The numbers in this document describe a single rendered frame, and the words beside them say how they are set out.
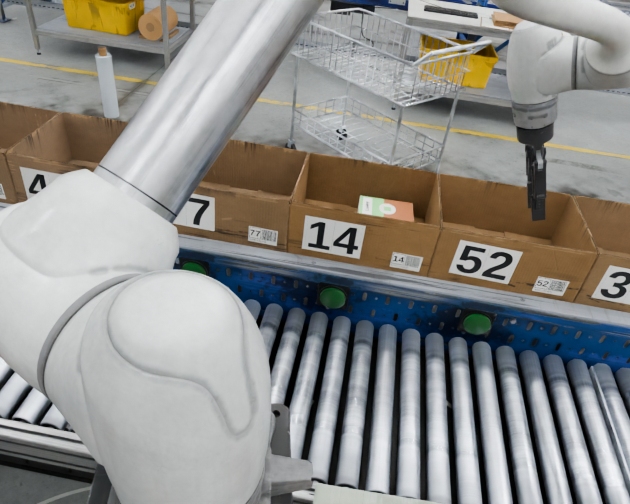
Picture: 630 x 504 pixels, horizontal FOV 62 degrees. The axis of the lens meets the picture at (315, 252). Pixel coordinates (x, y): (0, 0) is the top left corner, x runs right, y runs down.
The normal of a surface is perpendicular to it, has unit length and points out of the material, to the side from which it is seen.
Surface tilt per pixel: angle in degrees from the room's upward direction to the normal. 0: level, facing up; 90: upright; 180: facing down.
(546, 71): 92
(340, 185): 89
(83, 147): 90
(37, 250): 35
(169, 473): 86
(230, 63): 58
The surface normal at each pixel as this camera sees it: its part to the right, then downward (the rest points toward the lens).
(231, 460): 0.65, 0.47
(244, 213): -0.14, 0.60
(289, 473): 0.22, -0.77
